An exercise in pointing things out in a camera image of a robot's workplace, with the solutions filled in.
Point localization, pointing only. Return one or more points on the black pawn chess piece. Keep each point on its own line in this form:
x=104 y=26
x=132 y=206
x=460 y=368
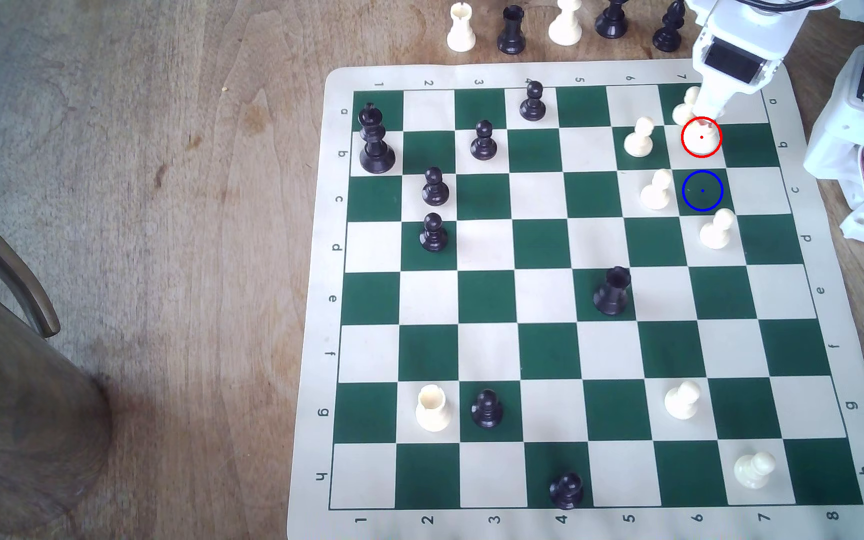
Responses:
x=532 y=109
x=484 y=146
x=487 y=411
x=436 y=193
x=433 y=238
x=566 y=492

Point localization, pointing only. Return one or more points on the black rook chess piece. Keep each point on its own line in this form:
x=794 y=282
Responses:
x=612 y=296
x=511 y=36

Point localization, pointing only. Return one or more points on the slim black chess piece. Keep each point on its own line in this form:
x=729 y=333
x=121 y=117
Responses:
x=667 y=36

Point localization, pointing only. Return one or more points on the white pawn chess piece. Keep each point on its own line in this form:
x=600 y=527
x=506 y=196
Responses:
x=680 y=403
x=637 y=142
x=751 y=472
x=715 y=234
x=683 y=112
x=655 y=196

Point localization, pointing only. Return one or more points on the tall black chess piece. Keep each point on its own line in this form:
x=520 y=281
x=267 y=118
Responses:
x=612 y=24

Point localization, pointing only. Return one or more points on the white crumpled paper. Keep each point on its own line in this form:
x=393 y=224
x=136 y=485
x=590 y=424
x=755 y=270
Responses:
x=861 y=9

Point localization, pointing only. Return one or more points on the tall white chess piece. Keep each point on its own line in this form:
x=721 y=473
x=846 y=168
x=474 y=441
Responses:
x=565 y=28

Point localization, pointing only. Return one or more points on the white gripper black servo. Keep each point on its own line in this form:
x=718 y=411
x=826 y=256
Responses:
x=713 y=96

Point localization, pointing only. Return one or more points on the white rook chess piece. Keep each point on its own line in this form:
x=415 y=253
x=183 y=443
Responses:
x=433 y=411
x=461 y=34

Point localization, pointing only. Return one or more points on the white king chess piece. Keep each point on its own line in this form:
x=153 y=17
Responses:
x=702 y=144

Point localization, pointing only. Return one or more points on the black king chess piece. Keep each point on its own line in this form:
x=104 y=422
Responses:
x=376 y=154

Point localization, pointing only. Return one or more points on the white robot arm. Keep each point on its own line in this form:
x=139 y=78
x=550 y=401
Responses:
x=837 y=142

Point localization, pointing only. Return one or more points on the green white chess board mat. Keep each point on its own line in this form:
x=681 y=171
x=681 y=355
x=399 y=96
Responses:
x=544 y=352

